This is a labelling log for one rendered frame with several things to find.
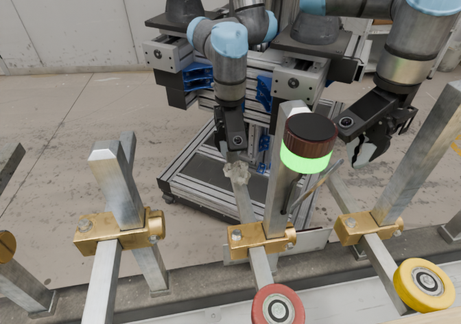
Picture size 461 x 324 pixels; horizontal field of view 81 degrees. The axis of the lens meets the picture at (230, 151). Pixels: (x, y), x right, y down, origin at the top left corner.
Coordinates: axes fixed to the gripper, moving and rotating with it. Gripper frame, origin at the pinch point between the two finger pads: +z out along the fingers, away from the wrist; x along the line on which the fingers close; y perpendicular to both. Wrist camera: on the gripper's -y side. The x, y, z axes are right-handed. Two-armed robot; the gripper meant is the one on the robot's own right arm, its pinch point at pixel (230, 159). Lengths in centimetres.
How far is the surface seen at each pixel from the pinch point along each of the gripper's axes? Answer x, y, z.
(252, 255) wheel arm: 1.1, -30.3, -4.3
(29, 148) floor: 133, 120, 85
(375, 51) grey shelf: -203, 214, 72
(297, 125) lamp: -2.4, -30.3, -35.0
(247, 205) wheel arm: -0.6, -18.9, -4.1
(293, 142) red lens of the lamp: -1.5, -32.0, -34.1
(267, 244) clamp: -2.2, -28.9, -4.8
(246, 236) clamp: 1.5, -26.9, -5.3
